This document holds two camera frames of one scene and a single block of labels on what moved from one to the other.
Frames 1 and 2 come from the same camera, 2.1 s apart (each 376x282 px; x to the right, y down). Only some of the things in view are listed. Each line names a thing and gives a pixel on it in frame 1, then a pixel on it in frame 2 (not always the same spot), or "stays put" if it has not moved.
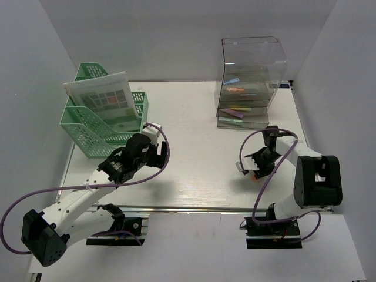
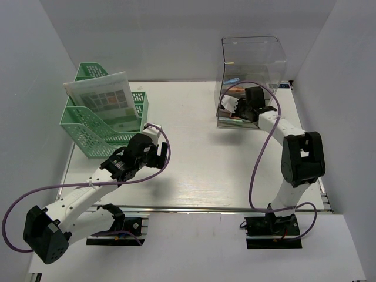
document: [110, 97] stays put
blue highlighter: [233, 80] stays put
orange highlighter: [235, 89] stays put
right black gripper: [263, 171] -> [239, 103]
